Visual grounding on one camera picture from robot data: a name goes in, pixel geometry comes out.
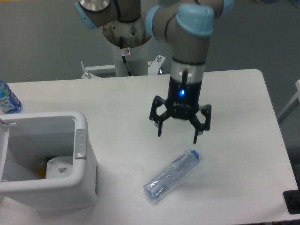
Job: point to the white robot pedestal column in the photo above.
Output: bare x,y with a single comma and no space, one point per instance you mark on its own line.
130,46

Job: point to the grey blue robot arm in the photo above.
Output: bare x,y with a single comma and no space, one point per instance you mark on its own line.
186,25

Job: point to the black clamp at table edge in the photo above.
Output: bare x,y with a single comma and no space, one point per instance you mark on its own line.
292,200

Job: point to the white paper wrapper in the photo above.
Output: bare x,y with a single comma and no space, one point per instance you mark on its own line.
59,167

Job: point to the trash pile inside can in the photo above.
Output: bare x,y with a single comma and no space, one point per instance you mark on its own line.
42,167

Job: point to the blue labelled water bottle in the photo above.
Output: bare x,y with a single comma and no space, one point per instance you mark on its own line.
9,102

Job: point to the clear plastic bottle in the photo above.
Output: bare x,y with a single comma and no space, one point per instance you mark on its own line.
172,174

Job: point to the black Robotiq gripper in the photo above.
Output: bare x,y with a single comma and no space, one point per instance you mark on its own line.
185,100

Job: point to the white frame at right edge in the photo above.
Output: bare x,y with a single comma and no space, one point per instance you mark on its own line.
291,105

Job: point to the white plastic trash can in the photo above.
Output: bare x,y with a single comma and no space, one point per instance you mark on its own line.
26,139

